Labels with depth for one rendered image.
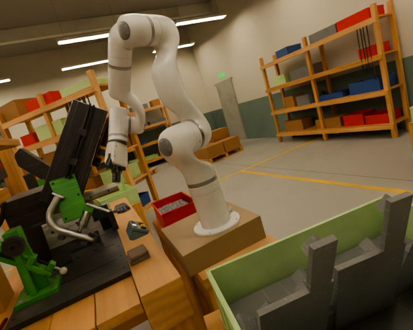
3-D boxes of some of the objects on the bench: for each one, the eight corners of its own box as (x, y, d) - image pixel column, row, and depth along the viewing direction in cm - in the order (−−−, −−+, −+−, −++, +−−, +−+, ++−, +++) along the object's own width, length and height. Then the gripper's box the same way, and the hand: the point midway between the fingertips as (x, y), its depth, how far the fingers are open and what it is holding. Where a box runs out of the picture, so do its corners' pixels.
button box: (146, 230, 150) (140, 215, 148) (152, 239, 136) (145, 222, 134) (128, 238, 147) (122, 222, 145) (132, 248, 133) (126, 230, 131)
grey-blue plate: (115, 224, 164) (106, 203, 162) (115, 226, 162) (106, 203, 160) (98, 232, 161) (89, 209, 158) (98, 232, 159) (89, 210, 156)
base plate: (111, 211, 206) (109, 208, 206) (132, 275, 105) (130, 270, 104) (49, 235, 192) (48, 232, 191) (5, 336, 90) (2, 330, 90)
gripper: (113, 135, 116) (111, 178, 112) (135, 145, 130) (134, 184, 125) (98, 137, 119) (96, 180, 115) (122, 146, 132) (120, 185, 128)
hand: (116, 177), depth 121 cm, fingers closed
